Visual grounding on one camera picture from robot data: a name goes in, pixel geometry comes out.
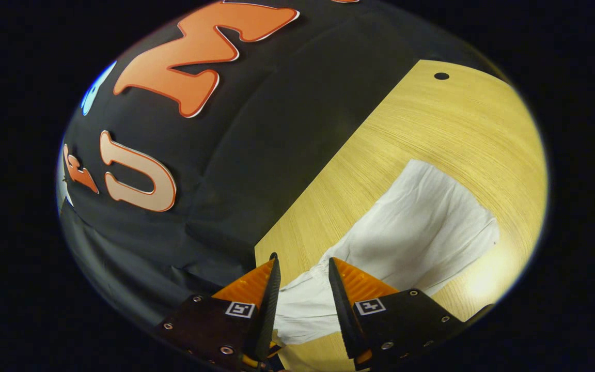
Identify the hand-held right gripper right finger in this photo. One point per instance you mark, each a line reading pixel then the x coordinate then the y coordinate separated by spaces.
pixel 344 320

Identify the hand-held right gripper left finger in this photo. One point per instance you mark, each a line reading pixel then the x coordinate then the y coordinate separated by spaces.
pixel 269 315

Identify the white jeans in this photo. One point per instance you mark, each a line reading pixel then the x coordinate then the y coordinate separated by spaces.
pixel 421 222

